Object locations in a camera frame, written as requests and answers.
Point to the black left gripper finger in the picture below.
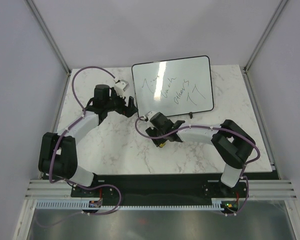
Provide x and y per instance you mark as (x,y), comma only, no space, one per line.
(131,103)
(128,111)

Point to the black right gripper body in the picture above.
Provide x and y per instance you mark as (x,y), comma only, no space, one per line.
(153,132)

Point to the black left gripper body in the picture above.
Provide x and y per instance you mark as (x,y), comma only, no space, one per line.
(123,105)

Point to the black-framed small whiteboard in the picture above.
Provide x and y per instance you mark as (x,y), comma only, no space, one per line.
(174,87)

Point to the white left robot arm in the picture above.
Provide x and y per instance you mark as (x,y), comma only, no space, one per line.
(58,152)

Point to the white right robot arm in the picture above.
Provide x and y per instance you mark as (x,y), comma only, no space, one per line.
(232,143)

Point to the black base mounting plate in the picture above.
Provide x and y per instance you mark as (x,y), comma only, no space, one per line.
(193,188)

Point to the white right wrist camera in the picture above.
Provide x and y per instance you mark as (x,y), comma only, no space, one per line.
(149,115)

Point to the aluminium frame rail front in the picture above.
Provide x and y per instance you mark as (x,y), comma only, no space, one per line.
(258,189)

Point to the white slotted cable duct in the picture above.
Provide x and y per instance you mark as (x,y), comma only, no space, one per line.
(90,205)

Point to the aluminium left corner post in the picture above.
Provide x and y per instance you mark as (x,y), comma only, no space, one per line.
(48,35)

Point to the aluminium corner post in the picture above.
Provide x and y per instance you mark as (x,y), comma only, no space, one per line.
(266,34)
(48,35)

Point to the aluminium right corner post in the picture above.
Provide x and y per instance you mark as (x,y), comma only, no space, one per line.
(266,34)

